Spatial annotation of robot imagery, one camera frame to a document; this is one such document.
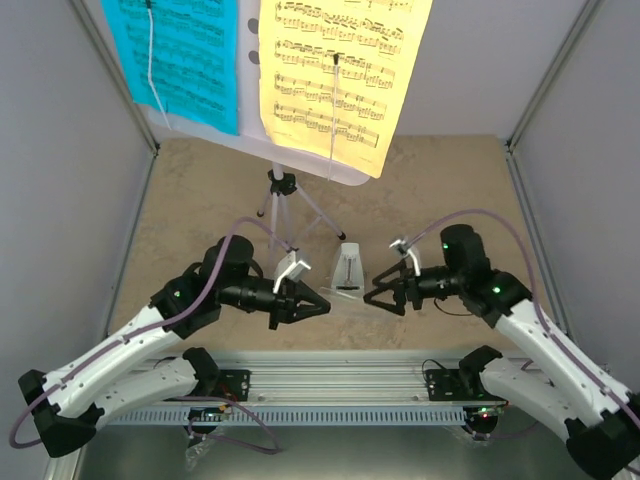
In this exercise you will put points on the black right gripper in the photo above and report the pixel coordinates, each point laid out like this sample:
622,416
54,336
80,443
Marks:
399,307

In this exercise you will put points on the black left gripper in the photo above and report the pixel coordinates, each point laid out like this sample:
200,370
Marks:
293,292

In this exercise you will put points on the clear metronome cover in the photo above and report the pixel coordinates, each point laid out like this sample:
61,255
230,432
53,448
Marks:
341,295

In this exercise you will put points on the white metronome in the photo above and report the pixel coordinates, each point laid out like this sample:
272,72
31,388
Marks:
347,270

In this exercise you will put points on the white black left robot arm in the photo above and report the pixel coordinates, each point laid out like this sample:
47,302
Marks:
185,305

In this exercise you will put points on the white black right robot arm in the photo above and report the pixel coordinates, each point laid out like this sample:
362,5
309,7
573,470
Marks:
595,415

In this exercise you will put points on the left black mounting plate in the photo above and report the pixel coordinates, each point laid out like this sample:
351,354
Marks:
233,384

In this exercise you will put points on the black mounting plate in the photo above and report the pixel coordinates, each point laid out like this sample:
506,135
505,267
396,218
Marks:
233,384
444,385

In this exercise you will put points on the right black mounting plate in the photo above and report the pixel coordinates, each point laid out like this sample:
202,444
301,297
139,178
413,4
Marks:
444,385

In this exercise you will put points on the left circuit board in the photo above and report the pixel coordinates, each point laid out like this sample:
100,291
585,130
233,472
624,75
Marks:
215,414

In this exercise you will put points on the circuit board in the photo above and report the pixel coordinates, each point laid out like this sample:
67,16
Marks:
215,414
482,414

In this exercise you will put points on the right circuit board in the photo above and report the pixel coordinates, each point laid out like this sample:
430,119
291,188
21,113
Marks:
482,414

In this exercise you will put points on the white music stand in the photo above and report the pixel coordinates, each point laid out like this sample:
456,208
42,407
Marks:
252,138

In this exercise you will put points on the clear plastic bag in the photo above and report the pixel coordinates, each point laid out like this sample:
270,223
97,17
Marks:
198,447

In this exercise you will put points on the yellow sheet music page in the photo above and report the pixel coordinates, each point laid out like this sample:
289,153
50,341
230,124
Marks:
334,75

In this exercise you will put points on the blue sheet music page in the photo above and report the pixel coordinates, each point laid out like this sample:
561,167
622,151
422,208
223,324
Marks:
178,57

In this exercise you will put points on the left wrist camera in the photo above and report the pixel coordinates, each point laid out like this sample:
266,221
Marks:
291,267

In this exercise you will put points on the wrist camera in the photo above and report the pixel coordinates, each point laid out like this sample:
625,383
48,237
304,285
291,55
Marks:
403,247
291,267

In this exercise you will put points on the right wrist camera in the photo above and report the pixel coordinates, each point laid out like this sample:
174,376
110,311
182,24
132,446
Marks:
403,247

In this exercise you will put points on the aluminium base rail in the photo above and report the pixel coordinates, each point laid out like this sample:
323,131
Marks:
330,377

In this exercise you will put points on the grey slotted cable duct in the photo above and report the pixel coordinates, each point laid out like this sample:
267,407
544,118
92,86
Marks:
412,415

